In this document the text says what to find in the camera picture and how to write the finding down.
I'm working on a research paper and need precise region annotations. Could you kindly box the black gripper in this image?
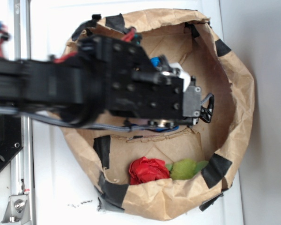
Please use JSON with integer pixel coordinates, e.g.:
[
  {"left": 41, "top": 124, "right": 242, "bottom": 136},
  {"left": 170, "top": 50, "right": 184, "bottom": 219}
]
[{"left": 78, "top": 35, "right": 199, "bottom": 129}]

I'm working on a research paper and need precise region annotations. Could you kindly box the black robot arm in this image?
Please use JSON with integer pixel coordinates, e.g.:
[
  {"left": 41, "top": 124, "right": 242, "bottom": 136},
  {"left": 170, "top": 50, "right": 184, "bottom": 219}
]
[{"left": 0, "top": 35, "right": 201, "bottom": 131}]

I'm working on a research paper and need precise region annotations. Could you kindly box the green plush toy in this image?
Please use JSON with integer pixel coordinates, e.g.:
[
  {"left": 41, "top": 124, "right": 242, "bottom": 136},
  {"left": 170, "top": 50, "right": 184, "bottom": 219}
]
[{"left": 165, "top": 158, "right": 208, "bottom": 180}]

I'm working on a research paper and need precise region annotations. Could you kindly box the brown paper bag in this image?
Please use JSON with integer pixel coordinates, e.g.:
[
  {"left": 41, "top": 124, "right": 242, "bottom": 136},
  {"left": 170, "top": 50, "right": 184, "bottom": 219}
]
[{"left": 62, "top": 9, "right": 255, "bottom": 221}]

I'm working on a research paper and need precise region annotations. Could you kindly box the red crumpled paper ball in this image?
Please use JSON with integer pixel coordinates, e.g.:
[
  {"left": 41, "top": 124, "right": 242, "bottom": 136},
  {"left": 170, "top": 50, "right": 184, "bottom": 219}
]
[{"left": 128, "top": 157, "right": 170, "bottom": 185}]

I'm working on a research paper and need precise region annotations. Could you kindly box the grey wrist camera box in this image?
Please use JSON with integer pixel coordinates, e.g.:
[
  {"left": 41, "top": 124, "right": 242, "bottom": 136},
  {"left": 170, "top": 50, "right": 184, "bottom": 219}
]
[{"left": 183, "top": 76, "right": 201, "bottom": 118}]

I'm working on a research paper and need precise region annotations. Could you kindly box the aluminium frame rail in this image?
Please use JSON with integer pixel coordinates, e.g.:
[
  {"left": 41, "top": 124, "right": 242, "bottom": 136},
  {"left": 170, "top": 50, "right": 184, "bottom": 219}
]
[{"left": 2, "top": 0, "right": 37, "bottom": 225}]

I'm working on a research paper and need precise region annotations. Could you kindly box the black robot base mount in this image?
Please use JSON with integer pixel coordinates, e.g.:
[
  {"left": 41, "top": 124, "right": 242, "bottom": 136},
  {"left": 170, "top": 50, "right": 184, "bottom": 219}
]
[{"left": 0, "top": 115, "right": 23, "bottom": 173}]

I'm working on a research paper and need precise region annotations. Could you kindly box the metal corner bracket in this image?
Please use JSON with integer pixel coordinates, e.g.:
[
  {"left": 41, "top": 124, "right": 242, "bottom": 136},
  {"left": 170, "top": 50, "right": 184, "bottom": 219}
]
[{"left": 0, "top": 195, "right": 31, "bottom": 225}]

